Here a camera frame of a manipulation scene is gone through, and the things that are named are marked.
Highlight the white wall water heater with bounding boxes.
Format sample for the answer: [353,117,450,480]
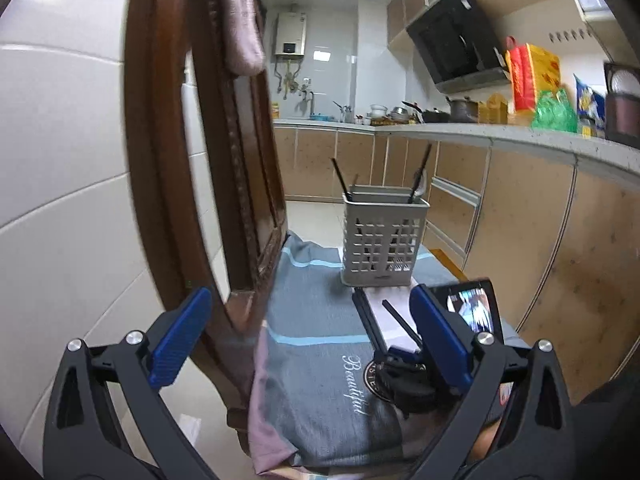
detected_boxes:
[272,10,307,57]

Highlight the water heater pipes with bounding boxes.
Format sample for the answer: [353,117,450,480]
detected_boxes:
[275,56,306,98]

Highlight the wall hook rail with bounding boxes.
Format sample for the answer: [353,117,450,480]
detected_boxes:
[547,29,596,43]

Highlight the dark cooking pot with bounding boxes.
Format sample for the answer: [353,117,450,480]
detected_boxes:
[446,96,480,123]

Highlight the maroon rice cooker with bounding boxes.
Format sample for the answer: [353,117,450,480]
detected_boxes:
[602,61,640,148]

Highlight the pink towel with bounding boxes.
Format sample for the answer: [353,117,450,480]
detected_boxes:
[220,0,267,75]

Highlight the grey pink checked cloth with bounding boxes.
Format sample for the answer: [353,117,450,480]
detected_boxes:
[247,230,531,476]

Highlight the person's right forearm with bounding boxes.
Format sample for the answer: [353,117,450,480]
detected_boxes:
[467,420,501,466]

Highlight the blue snack packet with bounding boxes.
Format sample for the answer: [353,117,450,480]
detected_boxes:
[572,74,608,136]

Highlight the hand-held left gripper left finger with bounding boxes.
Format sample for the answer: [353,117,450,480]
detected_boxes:
[42,287,221,480]

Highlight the carved brown wooden chair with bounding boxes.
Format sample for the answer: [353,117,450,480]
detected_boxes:
[122,0,468,461]

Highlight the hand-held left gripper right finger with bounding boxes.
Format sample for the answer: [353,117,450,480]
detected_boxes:
[407,283,581,480]

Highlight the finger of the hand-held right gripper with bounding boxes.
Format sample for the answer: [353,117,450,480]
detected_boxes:
[372,344,426,376]
[387,370,451,416]

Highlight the bunch of black chopsticks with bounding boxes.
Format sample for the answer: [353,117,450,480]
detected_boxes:
[331,144,434,271]

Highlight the beige wall cabinets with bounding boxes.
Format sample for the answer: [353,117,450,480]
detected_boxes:
[386,0,616,53]

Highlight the person's dark trousers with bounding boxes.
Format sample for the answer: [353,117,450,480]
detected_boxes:
[575,370,640,480]

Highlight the black range hood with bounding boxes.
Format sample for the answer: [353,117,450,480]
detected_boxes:
[406,0,511,93]

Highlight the black frying pan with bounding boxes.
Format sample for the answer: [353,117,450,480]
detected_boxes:
[401,101,451,125]

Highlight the slim black chopstick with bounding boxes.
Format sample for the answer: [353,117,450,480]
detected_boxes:
[357,289,390,356]
[382,300,423,348]
[352,290,383,356]

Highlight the grey perforated utensil holder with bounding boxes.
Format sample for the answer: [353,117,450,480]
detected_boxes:
[341,185,432,288]

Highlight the green plastic bag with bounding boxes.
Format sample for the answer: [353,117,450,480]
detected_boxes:
[531,89,578,133]

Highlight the red yellow shopping bag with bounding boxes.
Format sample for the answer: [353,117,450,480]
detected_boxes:
[505,36,562,113]

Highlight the yellow wooden knife block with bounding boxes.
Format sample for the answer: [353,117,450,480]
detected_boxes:
[477,92,510,125]

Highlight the silver spoon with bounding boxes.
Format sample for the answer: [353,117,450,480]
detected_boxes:
[412,170,430,206]

